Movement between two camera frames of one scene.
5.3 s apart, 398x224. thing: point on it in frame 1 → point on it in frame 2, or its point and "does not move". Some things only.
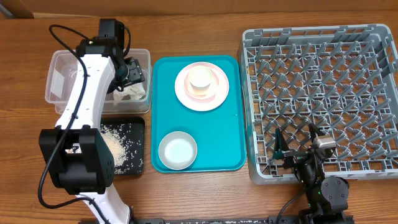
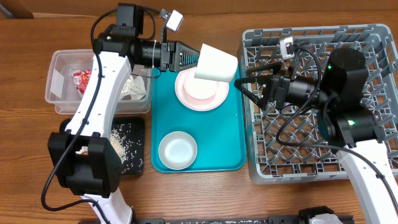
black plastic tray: x=132 y=130 does not move
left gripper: x=136 y=73 → x=171 y=56
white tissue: x=135 y=91 does not move
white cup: x=200 y=77 → x=215 y=65
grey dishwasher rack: x=344 y=78 does not move
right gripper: x=280 y=150 → x=262 y=76
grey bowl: x=177 y=150 does not move
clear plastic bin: x=63 y=75 does not move
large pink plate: x=208 y=105 does not move
